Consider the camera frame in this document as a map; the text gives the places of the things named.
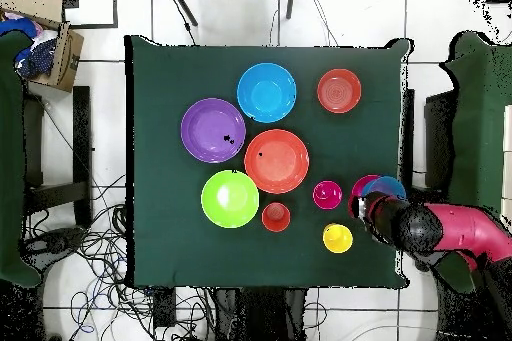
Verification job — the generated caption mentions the pink bowl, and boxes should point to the pink bowl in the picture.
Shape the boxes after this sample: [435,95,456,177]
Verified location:
[350,173,382,199]

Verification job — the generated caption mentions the pink cup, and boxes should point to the pink cup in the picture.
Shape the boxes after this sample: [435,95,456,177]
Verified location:
[311,179,344,212]

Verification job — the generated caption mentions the small blue bowl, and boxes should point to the small blue bowl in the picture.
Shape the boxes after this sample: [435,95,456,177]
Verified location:
[360,175,408,201]

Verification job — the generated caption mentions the large orange bowl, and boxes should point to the large orange bowl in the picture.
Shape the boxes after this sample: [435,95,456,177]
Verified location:
[243,128,311,195]

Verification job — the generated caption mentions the green bowl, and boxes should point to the green bowl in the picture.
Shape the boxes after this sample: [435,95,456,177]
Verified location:
[200,169,260,230]

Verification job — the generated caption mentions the yellow cup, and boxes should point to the yellow cup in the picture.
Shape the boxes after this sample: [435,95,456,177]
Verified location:
[322,222,354,255]

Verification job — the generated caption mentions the orange cup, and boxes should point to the orange cup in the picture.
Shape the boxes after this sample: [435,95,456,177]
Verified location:
[260,201,292,233]

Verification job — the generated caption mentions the dark grey stand base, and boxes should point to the dark grey stand base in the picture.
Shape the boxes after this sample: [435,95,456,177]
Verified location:
[409,252,443,273]
[21,227,87,274]

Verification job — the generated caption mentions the small orange bowl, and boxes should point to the small orange bowl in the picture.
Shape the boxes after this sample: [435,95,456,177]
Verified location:
[316,68,363,115]

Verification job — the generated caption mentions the large blue bowl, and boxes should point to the large blue bowl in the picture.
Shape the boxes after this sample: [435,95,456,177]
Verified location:
[236,61,298,124]

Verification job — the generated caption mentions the green covered side table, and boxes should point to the green covered side table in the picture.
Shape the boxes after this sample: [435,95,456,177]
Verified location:
[0,30,41,288]
[433,30,512,294]

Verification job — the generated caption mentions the purple bowl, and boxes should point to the purple bowl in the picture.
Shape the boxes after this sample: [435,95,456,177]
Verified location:
[179,97,247,164]

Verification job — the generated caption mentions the black power strip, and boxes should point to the black power strip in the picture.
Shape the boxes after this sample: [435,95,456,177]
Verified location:
[152,286,178,328]

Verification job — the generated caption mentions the dark green tablecloth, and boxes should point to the dark green tablecloth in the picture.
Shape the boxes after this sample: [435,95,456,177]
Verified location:
[124,34,415,291]

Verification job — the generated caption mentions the cardboard box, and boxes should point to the cardboard box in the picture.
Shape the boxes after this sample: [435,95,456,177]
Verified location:
[0,0,85,95]

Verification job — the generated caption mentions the black chair frame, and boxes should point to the black chair frame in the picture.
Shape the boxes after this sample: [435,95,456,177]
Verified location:
[21,85,93,230]
[399,88,455,202]

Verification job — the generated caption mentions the tangle of cables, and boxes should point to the tangle of cables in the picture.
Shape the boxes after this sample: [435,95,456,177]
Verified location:
[23,172,217,341]

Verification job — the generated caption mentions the blue cable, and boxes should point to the blue cable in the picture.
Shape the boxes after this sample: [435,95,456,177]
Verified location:
[71,292,97,336]

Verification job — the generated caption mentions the white board black frame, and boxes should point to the white board black frame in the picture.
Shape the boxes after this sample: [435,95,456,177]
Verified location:
[63,0,119,30]

